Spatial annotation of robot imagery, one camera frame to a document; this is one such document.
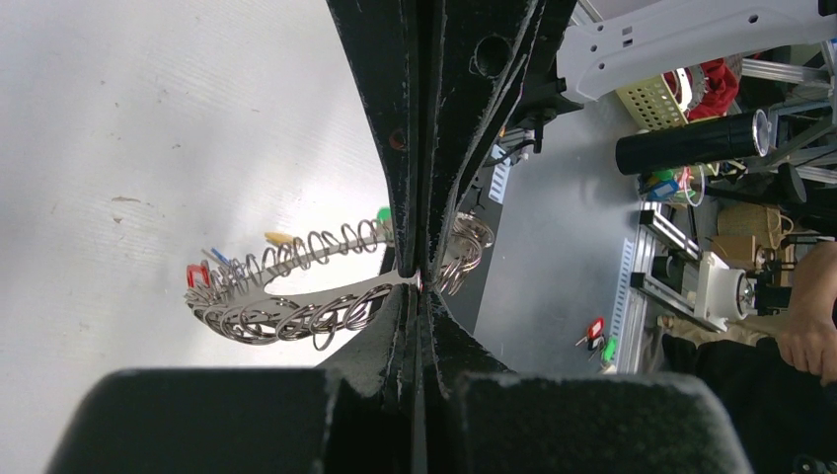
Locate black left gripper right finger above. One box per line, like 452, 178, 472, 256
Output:
418, 291, 517, 473

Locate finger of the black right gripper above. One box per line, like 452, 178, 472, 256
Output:
327, 0, 419, 277
418, 1, 575, 281

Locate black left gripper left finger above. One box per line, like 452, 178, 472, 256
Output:
313, 284, 417, 473

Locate large metal keyring with rings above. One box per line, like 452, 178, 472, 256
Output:
184, 210, 495, 352

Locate green plastic key tag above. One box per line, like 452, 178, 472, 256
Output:
376, 207, 392, 227

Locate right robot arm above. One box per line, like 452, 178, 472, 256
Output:
328, 1, 836, 281

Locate spare keys with tags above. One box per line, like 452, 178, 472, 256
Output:
574, 317, 618, 370

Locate person's hand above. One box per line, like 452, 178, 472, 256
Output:
778, 242, 836, 386

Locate yellow perforated basket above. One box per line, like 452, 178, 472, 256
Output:
616, 68, 693, 131

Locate black cylinder flashlight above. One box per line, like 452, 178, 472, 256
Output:
615, 109, 770, 176

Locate yellow plastic key tag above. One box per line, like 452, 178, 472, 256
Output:
264, 232, 294, 246

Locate red plastic key tag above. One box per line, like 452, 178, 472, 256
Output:
186, 264, 211, 288

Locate red cloth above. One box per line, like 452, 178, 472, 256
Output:
687, 58, 740, 121

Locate right white cable duct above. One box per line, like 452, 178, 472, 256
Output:
489, 157, 511, 205

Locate white cable duct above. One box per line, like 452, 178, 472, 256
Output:
489, 157, 511, 205
606, 239, 640, 374

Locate left white cable duct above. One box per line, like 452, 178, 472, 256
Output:
606, 239, 640, 374

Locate aluminium frame rail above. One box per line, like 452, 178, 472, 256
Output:
639, 208, 702, 262

